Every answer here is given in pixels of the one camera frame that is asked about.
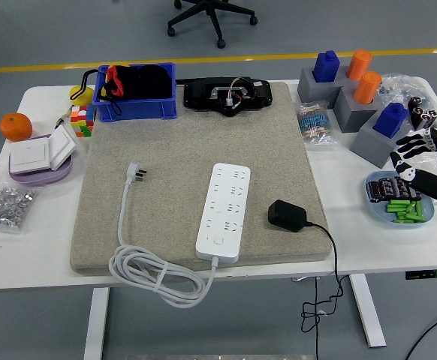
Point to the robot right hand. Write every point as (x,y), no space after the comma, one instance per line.
(432,183)

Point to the black plug adapter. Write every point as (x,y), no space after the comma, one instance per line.
(286,215)

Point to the white power strip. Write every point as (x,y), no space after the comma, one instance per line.
(222,210)

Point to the dark brown capacitor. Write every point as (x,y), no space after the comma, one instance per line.
(375,191)
(399,187)
(413,195)
(386,188)

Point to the green battery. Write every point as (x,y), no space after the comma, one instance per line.
(419,210)
(398,203)
(406,214)
(398,208)
(408,220)

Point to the light blue plate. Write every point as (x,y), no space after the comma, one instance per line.
(378,214)

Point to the large black cylinder capacitor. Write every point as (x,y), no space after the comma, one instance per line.
(421,118)
(415,108)
(430,119)

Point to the blue square peg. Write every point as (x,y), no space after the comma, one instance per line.
(390,122)
(326,67)

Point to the black table control panel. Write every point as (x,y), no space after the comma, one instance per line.
(428,274)

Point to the clear bag of blue parts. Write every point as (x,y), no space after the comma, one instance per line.
(402,86)

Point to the orange cylinder peg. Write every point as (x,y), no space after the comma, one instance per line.
(359,65)
(367,88)

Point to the wide grey socket block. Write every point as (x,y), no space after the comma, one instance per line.
(316,92)

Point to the black electronic device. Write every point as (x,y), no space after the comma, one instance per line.
(199,93)

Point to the grey-brown mat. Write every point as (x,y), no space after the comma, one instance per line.
(166,150)

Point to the black office chair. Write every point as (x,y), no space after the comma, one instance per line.
(213,15)

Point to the black pouch with orange trim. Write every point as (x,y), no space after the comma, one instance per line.
(151,82)

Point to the blue plastic bin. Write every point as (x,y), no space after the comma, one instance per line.
(136,108)

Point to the colourful puzzle cube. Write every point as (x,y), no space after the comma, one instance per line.
(82,122)

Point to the purple dish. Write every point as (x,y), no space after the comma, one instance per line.
(42,180)

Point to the orange fruit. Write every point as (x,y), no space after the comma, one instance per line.
(15,127)

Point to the bag of metal nuts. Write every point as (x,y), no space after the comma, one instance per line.
(6,206)

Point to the white wall switch panel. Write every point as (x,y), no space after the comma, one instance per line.
(29,155)
(62,146)

